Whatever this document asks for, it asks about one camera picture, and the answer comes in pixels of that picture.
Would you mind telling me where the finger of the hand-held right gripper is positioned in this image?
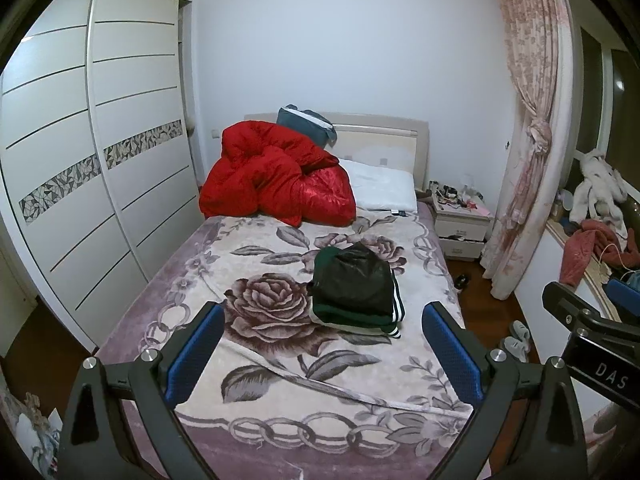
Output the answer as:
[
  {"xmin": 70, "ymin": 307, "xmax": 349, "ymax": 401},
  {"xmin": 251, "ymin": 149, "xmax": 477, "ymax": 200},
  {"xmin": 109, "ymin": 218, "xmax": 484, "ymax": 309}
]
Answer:
[
  {"xmin": 542, "ymin": 281, "xmax": 622, "ymax": 332},
  {"xmin": 606, "ymin": 279, "xmax": 640, "ymax": 322}
]

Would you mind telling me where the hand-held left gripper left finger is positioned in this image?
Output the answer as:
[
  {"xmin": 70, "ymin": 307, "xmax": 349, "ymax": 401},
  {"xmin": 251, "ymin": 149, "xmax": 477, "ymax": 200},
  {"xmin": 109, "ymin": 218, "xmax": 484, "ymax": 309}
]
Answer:
[{"xmin": 57, "ymin": 301, "xmax": 226, "ymax": 480}]

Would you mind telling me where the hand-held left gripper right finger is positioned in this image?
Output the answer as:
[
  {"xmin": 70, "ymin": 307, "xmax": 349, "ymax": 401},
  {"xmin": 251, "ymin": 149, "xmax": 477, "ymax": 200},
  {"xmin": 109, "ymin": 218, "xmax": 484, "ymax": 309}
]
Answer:
[{"xmin": 421, "ymin": 301, "xmax": 590, "ymax": 480}]

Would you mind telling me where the pile of clothes on sill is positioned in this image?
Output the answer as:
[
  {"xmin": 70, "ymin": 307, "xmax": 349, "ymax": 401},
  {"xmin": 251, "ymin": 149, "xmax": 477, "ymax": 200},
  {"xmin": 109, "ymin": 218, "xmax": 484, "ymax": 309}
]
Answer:
[{"xmin": 570, "ymin": 149, "xmax": 629, "ymax": 238}]

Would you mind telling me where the pinkish red garment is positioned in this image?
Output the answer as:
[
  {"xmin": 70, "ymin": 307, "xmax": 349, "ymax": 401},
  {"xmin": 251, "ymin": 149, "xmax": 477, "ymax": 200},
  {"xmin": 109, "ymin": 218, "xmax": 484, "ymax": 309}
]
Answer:
[{"xmin": 559, "ymin": 217, "xmax": 623, "ymax": 286}]

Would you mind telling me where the dark green striped garment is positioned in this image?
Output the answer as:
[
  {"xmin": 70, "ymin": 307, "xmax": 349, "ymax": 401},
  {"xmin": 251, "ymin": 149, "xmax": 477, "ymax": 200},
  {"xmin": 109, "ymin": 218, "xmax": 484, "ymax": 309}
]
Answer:
[{"xmin": 307, "ymin": 247, "xmax": 403, "ymax": 340}]

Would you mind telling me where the white nightstand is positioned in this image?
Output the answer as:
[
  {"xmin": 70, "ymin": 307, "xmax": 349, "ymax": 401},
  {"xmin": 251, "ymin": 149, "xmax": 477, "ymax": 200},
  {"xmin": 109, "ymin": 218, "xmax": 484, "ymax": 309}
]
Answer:
[{"xmin": 431, "ymin": 195, "xmax": 493, "ymax": 261}]

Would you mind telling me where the floral rose blanket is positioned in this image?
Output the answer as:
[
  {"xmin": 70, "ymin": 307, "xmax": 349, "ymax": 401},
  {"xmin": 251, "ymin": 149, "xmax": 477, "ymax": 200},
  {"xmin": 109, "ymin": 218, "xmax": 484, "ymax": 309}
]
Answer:
[{"xmin": 95, "ymin": 200, "xmax": 476, "ymax": 480}]

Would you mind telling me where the pile of small toiletries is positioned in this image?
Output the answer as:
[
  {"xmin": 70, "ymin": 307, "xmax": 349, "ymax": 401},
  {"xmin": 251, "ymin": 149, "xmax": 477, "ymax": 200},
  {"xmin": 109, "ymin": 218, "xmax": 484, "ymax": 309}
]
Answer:
[{"xmin": 427, "ymin": 180, "xmax": 483, "ymax": 209}]

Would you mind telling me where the white pillow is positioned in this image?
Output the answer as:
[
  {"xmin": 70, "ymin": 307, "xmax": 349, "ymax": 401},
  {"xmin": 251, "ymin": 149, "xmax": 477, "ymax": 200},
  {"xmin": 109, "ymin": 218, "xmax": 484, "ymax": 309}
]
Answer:
[{"xmin": 340, "ymin": 158, "xmax": 418, "ymax": 213}]

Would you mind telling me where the red quilt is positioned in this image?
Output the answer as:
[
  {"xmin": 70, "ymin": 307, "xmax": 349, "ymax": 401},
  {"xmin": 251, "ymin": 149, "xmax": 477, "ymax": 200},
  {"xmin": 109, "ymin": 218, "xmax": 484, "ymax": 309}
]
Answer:
[{"xmin": 198, "ymin": 120, "xmax": 357, "ymax": 229}]

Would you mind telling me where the floral bag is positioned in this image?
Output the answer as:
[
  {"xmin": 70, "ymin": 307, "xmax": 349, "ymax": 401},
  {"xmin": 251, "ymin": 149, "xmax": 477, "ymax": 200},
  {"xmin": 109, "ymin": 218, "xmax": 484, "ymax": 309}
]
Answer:
[{"xmin": 0, "ymin": 390, "xmax": 64, "ymax": 477}]

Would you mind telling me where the window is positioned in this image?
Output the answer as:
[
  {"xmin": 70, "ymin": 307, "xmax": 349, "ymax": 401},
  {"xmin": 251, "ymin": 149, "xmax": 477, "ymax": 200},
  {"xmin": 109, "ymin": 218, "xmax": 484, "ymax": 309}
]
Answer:
[{"xmin": 570, "ymin": 0, "xmax": 640, "ymax": 161}]

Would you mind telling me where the beige bed headboard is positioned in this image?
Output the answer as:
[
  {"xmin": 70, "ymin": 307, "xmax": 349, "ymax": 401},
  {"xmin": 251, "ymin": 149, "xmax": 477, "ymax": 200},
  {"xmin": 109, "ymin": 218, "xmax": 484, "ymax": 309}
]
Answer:
[{"xmin": 243, "ymin": 112, "xmax": 431, "ymax": 196}]

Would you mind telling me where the pink floral curtain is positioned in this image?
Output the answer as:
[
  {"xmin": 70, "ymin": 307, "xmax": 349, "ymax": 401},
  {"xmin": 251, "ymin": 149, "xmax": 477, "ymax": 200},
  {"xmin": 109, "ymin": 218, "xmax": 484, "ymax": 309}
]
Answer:
[{"xmin": 480, "ymin": 0, "xmax": 562, "ymax": 302}]

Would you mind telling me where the teal pillow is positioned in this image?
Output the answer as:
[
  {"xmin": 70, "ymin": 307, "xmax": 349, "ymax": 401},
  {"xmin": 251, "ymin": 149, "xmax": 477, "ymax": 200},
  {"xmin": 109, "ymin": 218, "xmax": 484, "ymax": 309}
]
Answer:
[{"xmin": 276, "ymin": 105, "xmax": 337, "ymax": 148}]

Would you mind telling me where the white sliding wardrobe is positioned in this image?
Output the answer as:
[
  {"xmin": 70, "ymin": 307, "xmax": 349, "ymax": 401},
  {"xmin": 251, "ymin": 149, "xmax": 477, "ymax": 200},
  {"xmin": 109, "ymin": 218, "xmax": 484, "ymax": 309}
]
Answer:
[{"xmin": 0, "ymin": 0, "xmax": 202, "ymax": 356}]

